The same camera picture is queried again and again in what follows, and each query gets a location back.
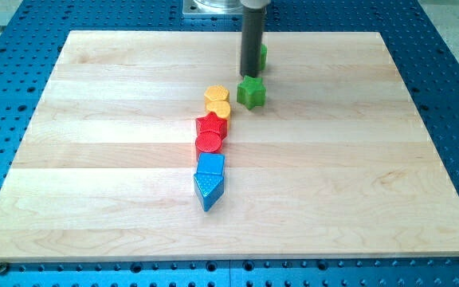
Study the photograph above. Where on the red circle block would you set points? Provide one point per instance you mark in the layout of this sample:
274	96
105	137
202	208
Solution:
208	142

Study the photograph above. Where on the yellow heart block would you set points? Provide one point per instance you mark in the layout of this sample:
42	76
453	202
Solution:
221	108

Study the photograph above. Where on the green star block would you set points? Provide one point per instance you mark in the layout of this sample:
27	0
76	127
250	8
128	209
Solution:
251	92

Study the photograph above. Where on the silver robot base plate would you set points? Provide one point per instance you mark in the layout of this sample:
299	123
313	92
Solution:
205	7

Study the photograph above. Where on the light wooden board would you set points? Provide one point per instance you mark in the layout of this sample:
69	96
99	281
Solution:
337	163

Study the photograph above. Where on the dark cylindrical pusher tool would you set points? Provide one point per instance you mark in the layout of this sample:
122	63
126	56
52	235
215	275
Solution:
253	24

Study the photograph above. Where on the blue perforated metal table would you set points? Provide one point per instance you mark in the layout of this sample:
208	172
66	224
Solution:
32	40

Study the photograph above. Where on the green circle block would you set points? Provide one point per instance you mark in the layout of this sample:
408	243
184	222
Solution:
263	57

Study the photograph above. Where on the yellow hexagon block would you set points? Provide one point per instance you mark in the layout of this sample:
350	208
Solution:
216	93

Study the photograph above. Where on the blue triangle block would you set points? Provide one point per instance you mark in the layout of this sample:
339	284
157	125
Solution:
209	189

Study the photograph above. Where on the blue square block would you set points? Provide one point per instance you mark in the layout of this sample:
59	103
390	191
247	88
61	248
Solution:
211	163

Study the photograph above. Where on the red star block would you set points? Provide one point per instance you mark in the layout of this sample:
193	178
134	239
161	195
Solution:
211	122

